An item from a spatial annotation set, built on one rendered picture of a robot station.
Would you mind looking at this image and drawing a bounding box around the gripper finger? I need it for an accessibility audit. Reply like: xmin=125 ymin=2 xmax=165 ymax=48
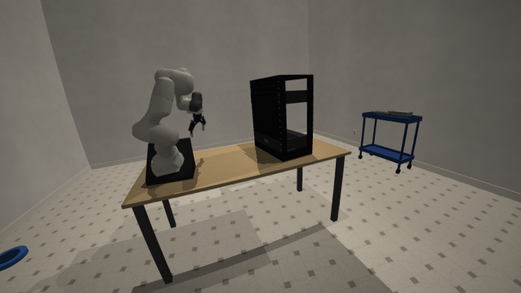
xmin=199 ymin=116 xmax=206 ymax=131
xmin=189 ymin=120 xmax=198 ymax=137

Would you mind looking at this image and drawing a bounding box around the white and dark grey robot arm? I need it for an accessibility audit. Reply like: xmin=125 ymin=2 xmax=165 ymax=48
xmin=132 ymin=68 xmax=204 ymax=177

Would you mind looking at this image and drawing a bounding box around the black server rack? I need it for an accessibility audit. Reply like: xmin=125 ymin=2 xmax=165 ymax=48
xmin=250 ymin=75 xmax=314 ymax=162

